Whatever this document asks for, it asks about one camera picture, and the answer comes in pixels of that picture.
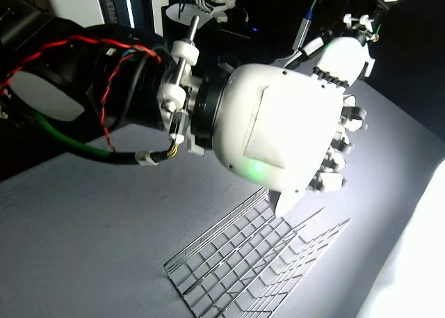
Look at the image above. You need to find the white round board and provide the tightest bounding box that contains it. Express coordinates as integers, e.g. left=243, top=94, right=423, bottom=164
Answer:
left=165, top=3, right=223, bottom=29

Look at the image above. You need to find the grey table cloth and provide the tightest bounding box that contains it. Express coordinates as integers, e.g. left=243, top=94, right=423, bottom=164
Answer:
left=0, top=77, right=445, bottom=318

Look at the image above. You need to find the white cabinet with black strip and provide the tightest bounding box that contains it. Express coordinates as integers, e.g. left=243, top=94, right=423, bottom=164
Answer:
left=41, top=0, right=166, bottom=37

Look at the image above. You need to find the green cable with grey plug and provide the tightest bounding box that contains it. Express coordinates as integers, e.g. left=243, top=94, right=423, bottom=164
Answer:
left=291, top=0, right=327, bottom=53

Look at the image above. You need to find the metal wire dish rack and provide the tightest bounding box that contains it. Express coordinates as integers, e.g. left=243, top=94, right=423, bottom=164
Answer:
left=163, top=187, right=352, bottom=318

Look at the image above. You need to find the red twisted cable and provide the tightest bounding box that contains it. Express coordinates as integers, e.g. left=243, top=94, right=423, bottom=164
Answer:
left=0, top=35, right=163, bottom=150

